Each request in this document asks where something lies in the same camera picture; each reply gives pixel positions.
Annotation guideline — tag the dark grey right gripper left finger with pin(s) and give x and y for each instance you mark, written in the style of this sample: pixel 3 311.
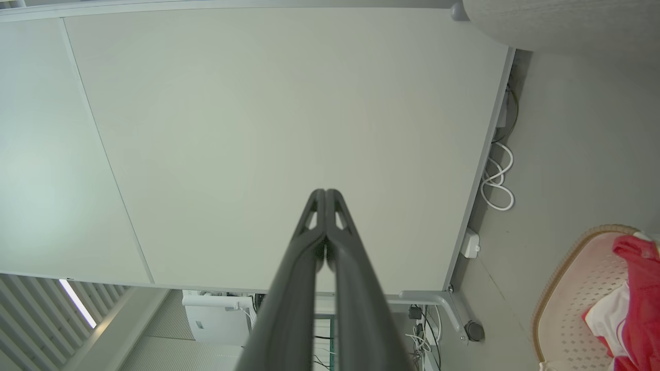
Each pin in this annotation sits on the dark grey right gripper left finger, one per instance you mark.
pixel 289 309

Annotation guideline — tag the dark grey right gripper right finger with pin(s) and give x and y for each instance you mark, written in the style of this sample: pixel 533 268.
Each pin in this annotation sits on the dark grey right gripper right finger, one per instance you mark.
pixel 361 319

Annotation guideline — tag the red and white garment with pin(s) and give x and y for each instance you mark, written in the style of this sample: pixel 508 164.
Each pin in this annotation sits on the red and white garment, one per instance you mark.
pixel 644 288
pixel 608 314

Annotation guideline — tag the white office machine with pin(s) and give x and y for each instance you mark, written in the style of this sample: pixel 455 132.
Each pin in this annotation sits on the white office machine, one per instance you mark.
pixel 216 317

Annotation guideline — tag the black round foot pad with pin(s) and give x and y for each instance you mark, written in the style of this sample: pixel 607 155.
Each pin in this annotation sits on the black round foot pad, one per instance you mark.
pixel 474 331

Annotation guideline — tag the white power box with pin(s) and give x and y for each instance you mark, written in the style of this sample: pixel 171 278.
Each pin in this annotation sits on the white power box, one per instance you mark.
pixel 470 243

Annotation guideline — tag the pale partition panel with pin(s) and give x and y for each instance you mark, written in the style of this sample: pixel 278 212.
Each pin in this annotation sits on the pale partition panel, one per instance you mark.
pixel 46 154
pixel 283 118

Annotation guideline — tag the ceiling light strip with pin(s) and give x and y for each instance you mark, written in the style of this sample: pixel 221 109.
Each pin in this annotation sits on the ceiling light strip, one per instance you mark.
pixel 77 303

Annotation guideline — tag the cream perforated laundry basket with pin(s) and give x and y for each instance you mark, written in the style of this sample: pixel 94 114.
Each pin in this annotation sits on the cream perforated laundry basket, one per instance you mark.
pixel 577 288

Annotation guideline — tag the grey desk leg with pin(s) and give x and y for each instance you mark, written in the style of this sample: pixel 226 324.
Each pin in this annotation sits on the grey desk leg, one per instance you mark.
pixel 458 10

